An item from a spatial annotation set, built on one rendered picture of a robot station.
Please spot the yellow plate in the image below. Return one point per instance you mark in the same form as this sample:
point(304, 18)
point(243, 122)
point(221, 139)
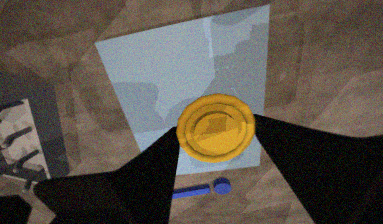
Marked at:
point(216, 128)

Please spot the grey dish rack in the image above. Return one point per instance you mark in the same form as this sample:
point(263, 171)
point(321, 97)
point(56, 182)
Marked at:
point(31, 142)

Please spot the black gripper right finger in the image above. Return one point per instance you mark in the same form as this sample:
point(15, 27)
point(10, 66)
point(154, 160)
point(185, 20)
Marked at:
point(335, 177)

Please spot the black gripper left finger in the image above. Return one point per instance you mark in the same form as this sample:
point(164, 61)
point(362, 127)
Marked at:
point(141, 190)

